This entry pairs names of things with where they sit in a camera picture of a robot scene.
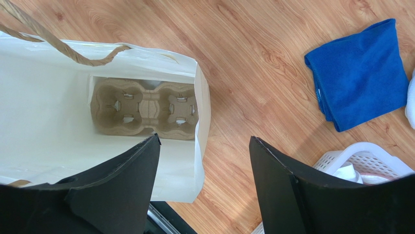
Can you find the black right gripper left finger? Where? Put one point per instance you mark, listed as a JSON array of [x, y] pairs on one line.
[[110, 198]]

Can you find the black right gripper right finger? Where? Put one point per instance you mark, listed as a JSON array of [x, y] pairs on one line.
[[295, 198]]

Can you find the single cardboard cup carrier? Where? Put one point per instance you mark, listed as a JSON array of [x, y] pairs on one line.
[[124, 107]]

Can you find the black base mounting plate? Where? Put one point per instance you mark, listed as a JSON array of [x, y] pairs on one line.
[[163, 219]]

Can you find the white garment in basket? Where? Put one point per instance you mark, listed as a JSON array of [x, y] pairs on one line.
[[348, 172]]

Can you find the white plastic basket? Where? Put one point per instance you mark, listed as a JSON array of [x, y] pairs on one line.
[[367, 158]]

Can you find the blue cloth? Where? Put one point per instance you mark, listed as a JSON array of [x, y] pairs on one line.
[[359, 77]]

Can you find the white pink mesh pouches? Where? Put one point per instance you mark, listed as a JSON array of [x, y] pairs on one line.
[[410, 107]]

